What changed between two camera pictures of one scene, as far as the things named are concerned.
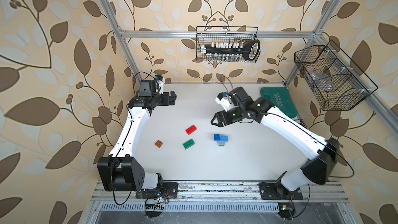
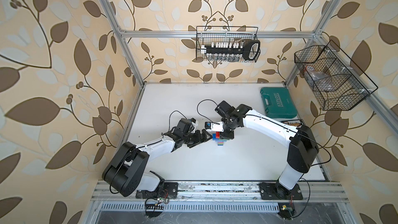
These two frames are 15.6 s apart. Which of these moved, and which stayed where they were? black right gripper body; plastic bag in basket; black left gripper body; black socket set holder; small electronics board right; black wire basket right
Moved: black left gripper body; black right gripper body
Stayed: black socket set holder; plastic bag in basket; black wire basket right; small electronics board right
